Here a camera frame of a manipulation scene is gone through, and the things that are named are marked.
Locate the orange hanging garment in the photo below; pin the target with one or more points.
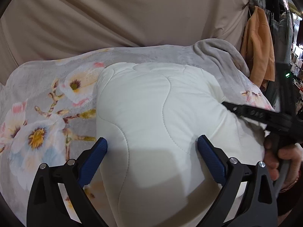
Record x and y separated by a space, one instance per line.
257 48

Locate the beige curtain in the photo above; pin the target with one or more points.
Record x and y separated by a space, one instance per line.
34 30

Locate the person's right hand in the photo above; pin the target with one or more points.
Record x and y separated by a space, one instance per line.
283 165

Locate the cream quilted jacket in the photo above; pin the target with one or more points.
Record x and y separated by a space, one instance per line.
151 115

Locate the grey hanging garment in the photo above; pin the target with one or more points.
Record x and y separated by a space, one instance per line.
282 34

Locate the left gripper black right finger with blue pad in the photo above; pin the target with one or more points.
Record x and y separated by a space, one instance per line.
258 206

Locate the grey floral bed blanket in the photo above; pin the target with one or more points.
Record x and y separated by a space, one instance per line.
49 109

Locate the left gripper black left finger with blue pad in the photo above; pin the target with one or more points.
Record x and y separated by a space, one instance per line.
46 206

